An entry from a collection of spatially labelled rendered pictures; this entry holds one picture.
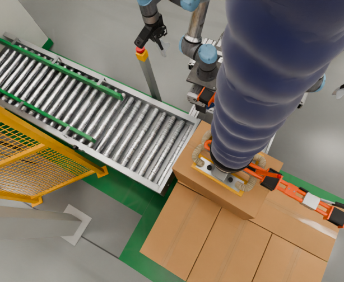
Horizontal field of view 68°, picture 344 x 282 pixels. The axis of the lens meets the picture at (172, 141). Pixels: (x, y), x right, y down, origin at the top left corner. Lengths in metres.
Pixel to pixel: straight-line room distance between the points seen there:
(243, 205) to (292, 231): 0.58
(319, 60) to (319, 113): 2.59
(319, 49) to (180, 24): 3.15
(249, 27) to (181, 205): 1.72
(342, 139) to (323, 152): 0.24
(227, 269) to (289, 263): 0.43
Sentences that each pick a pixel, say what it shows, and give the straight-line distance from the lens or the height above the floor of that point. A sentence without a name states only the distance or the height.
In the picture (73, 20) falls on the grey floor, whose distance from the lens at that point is 4.06.
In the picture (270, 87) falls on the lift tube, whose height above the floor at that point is 2.12.
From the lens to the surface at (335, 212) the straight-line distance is 1.53.
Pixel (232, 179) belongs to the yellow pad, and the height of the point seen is 1.10.
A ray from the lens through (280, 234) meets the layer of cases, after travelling 2.12.
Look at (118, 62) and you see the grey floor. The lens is 3.37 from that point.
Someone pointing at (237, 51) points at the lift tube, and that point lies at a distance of 0.54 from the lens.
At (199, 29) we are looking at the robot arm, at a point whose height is 1.35.
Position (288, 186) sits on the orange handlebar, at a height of 1.19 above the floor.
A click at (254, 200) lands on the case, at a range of 1.68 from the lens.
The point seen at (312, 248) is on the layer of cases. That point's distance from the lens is 2.18.
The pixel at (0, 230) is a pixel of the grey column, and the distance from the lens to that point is 1.97.
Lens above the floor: 2.58
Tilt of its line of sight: 70 degrees down
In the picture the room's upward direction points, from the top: 18 degrees counter-clockwise
